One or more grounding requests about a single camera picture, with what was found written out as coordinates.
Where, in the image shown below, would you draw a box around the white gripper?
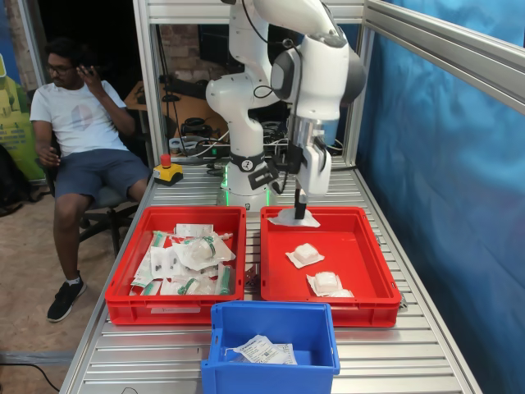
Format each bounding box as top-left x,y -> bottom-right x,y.
294,141 -> 332,221

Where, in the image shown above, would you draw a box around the red plastic box with bandages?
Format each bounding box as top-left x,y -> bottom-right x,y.
259,205 -> 402,328

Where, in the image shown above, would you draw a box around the red plastic box medical supplies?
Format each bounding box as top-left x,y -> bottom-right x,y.
104,205 -> 247,326

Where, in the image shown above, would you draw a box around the power strip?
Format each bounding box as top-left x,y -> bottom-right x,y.
195,145 -> 231,158

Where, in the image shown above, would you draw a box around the white labelled flat packet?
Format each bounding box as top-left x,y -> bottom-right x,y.
175,223 -> 216,237

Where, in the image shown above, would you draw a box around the breathing filter packet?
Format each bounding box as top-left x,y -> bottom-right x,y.
159,277 -> 218,296
171,236 -> 238,272

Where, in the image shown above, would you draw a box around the roll of tape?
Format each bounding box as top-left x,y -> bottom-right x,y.
169,137 -> 199,156

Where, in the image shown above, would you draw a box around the yellow emergency stop button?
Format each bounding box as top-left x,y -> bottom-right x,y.
153,154 -> 185,188

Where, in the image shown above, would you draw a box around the white packet with dark parts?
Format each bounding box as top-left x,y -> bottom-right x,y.
149,245 -> 180,276

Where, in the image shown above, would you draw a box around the blue fabric backdrop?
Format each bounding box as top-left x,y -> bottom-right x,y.
355,0 -> 525,394

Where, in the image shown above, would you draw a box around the wooden desk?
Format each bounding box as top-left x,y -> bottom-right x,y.
124,80 -> 231,145

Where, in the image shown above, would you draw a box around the green white flat packet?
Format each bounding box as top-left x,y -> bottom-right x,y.
130,266 -> 163,296

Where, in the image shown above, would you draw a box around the blue plastic bin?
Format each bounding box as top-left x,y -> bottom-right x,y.
200,300 -> 341,394

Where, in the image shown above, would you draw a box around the dark computer monitor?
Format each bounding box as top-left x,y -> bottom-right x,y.
199,24 -> 230,66

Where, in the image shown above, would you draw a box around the black office chair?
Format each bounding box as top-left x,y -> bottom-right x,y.
77,139 -> 143,255

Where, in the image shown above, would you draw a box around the seated man white shirt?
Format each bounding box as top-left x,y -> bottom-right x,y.
29,37 -> 151,323

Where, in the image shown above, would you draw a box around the black bag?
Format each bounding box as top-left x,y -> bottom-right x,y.
0,143 -> 33,218

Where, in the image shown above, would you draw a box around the green poster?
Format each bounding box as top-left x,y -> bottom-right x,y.
0,53 -> 47,182

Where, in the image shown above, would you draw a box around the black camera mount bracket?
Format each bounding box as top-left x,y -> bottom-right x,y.
285,140 -> 308,176

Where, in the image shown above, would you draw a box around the aluminium frame post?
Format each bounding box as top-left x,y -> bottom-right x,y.
132,0 -> 162,181
344,24 -> 375,170

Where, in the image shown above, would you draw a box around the black camera cable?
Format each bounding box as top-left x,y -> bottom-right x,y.
252,39 -> 307,136

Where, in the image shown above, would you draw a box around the long aluminium frame rail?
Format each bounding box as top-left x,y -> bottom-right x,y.
363,0 -> 525,114

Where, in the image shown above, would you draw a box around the black floor cable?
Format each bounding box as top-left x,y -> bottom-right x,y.
0,360 -> 62,393

